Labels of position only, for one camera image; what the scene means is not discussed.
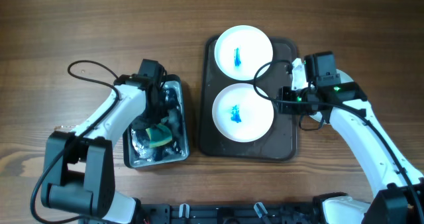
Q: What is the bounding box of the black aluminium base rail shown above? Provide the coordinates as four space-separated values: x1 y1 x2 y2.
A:
135 202 319 224

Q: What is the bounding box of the black soapy water tray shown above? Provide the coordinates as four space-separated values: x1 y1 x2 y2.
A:
123 74 189 169

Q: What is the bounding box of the dark brown serving tray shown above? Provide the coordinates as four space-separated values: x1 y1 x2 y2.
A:
197 35 298 162

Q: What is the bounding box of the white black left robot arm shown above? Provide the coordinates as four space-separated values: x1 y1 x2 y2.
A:
30 72 164 223

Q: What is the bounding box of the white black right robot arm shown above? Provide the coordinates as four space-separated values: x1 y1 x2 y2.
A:
277 82 423 223

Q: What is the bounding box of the white plate with blue stain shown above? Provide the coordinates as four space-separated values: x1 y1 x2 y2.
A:
214 25 274 81

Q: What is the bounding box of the green yellow sponge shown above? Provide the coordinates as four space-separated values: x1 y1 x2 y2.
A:
146 123 173 148

